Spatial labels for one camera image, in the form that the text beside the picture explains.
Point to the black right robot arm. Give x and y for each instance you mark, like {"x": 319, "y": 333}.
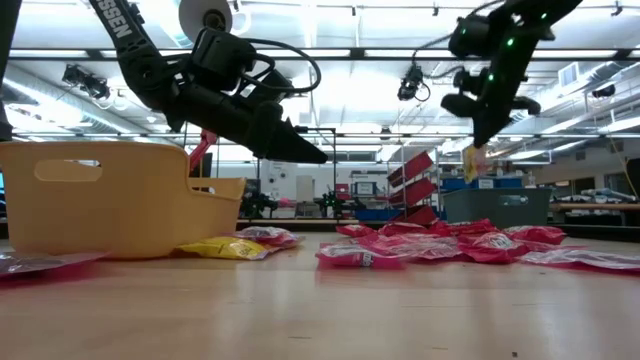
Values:
{"x": 530, "y": 25}

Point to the wooden workbench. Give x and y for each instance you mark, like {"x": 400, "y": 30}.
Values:
{"x": 595, "y": 206}

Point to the yellow sour candy bag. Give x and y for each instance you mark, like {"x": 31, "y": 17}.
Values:
{"x": 472, "y": 164}
{"x": 225, "y": 248}

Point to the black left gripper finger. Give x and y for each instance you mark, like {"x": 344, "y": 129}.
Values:
{"x": 295, "y": 154}
{"x": 297, "y": 137}

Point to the teal plastic bin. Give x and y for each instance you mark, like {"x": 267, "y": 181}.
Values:
{"x": 490, "y": 207}

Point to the blue storage bins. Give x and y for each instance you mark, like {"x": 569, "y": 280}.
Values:
{"x": 480, "y": 183}

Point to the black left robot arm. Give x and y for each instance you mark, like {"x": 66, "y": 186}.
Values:
{"x": 120, "y": 30}

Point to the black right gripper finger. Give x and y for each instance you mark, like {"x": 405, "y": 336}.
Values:
{"x": 496, "y": 127}
{"x": 481, "y": 131}

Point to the red bin rack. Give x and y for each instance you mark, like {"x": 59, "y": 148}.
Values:
{"x": 412, "y": 167}

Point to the pink transparent candy pack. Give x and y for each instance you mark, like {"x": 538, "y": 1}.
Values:
{"x": 270, "y": 235}
{"x": 580, "y": 259}
{"x": 40, "y": 262}
{"x": 350, "y": 256}

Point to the small red KitKat bar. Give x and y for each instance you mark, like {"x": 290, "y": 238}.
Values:
{"x": 465, "y": 226}
{"x": 492, "y": 248}
{"x": 400, "y": 229}
{"x": 356, "y": 230}

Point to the black ceiling fixture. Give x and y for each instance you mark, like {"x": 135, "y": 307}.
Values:
{"x": 85, "y": 80}

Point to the red desk lamp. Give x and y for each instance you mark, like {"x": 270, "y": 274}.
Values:
{"x": 192, "y": 20}

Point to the white cylindrical tank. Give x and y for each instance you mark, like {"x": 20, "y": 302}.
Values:
{"x": 279, "y": 180}

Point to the red candy pack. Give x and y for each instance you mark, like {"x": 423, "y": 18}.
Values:
{"x": 535, "y": 234}
{"x": 420, "y": 247}

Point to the yellow plastic bin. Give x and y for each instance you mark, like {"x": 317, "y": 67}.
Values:
{"x": 125, "y": 210}

